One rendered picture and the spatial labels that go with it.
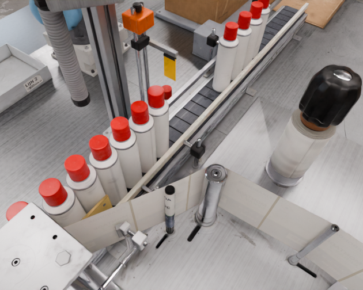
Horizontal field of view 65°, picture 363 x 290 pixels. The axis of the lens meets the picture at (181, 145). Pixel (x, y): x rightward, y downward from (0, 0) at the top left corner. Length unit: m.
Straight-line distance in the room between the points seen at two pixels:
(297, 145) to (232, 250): 0.25
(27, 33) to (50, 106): 0.42
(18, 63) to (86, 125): 0.39
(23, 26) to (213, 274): 1.13
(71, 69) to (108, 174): 0.19
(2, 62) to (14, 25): 0.23
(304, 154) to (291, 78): 0.50
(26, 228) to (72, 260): 0.07
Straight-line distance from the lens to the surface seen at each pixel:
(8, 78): 1.11
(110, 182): 0.57
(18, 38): 1.30
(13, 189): 0.83
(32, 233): 0.39
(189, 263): 0.62
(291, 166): 0.66
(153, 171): 0.66
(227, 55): 0.80
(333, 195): 0.77
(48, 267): 0.37
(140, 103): 0.55
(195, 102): 0.84
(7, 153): 0.90
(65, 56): 0.51
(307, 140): 0.59
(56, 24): 0.48
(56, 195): 0.48
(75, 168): 0.48
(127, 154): 0.56
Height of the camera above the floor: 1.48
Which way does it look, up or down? 54 degrees down
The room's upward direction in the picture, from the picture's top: 3 degrees clockwise
